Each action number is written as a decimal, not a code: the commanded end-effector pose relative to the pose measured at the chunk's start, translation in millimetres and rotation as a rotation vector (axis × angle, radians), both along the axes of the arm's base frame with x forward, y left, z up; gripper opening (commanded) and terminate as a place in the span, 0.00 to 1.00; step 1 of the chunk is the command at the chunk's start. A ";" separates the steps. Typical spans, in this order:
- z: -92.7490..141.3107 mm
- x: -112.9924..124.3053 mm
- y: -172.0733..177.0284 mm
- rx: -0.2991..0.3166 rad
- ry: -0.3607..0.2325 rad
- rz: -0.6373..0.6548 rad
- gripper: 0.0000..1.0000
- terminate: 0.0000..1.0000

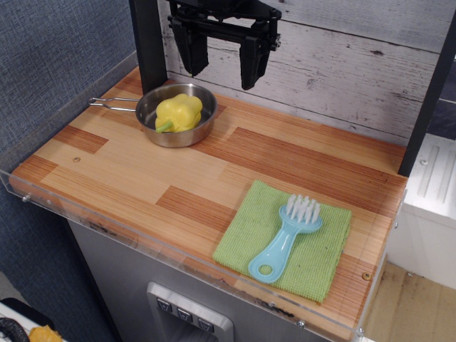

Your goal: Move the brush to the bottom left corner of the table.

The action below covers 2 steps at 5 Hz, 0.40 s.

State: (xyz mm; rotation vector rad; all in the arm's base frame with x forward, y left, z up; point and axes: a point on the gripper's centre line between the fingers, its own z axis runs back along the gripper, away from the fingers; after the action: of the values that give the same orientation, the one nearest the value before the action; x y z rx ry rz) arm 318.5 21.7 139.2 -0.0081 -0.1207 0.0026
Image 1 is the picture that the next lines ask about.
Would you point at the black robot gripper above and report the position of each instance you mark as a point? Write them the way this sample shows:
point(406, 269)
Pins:
point(254, 24)

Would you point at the light blue dish brush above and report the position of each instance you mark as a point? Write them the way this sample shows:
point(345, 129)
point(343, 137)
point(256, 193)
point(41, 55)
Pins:
point(300, 215)

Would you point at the yellow toy bell pepper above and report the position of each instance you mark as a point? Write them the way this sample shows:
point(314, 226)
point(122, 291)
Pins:
point(178, 114)

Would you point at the small steel pan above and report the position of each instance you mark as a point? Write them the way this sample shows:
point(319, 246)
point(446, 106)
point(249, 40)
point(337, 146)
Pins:
point(145, 111)

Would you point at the clear acrylic table guard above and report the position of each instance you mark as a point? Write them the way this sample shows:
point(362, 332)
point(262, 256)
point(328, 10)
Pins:
point(156, 215)

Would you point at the green woven cloth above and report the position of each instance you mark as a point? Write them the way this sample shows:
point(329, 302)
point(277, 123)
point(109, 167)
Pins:
point(312, 263)

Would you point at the grey toy fridge cabinet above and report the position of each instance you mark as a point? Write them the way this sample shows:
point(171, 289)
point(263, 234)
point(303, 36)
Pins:
point(168, 288)

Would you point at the silver dispenser button panel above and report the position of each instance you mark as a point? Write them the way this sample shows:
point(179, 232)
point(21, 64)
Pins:
point(182, 319)

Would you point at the white side cabinet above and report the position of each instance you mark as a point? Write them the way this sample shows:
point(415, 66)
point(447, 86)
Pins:
point(422, 239)

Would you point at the yellow black object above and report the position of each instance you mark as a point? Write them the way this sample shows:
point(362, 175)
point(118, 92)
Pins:
point(20, 322)

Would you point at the black left frame post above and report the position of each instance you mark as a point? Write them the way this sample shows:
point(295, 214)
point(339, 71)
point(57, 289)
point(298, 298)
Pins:
point(149, 44)

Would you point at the black frame post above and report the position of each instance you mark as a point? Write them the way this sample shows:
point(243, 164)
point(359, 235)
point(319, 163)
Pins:
point(442, 69)
point(149, 44)

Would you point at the black right frame post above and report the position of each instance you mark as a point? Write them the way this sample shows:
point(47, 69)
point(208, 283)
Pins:
point(442, 69)

